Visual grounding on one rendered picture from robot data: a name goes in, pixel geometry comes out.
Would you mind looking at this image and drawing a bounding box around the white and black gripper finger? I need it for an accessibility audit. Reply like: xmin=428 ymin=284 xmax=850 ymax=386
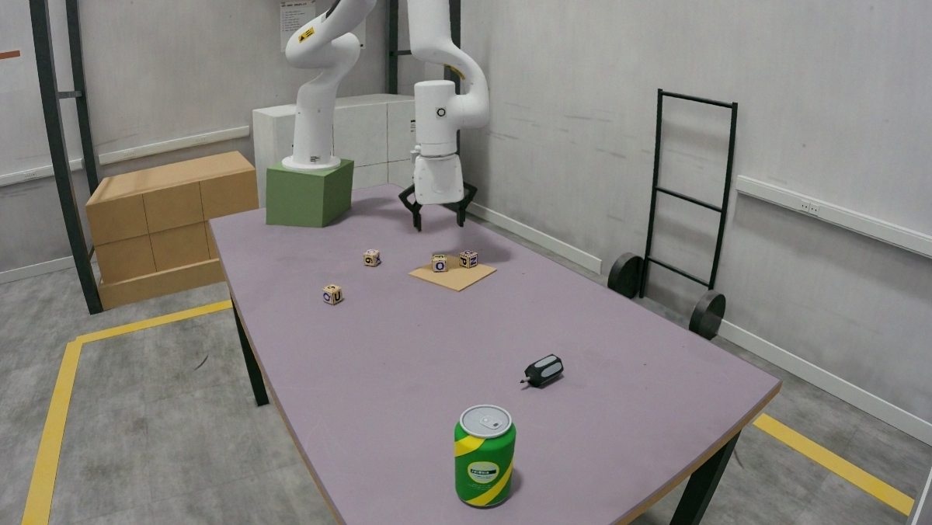
xmin=398 ymin=183 xmax=423 ymax=232
xmin=457 ymin=181 xmax=478 ymax=228

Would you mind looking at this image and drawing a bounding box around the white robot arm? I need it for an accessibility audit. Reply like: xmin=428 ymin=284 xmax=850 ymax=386
xmin=282 ymin=0 xmax=490 ymax=172

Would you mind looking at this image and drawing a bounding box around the tan square mat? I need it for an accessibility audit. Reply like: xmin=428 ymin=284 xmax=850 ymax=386
xmin=409 ymin=255 xmax=497 ymax=292

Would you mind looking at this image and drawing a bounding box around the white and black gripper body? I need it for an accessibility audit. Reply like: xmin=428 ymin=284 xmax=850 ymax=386
xmin=414 ymin=153 xmax=464 ymax=205

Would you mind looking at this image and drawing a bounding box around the green drink can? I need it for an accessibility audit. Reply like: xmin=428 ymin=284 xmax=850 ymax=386
xmin=454 ymin=405 xmax=516 ymax=506

